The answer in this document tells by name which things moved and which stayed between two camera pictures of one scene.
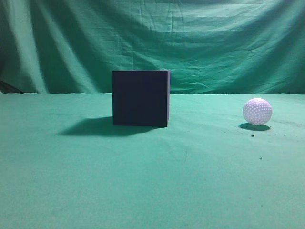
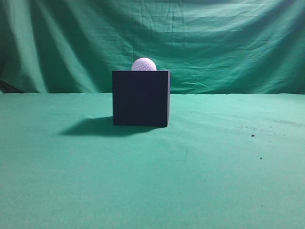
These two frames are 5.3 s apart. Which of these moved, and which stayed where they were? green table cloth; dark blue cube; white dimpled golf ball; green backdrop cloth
Moved: white dimpled golf ball
Stayed: green table cloth; dark blue cube; green backdrop cloth
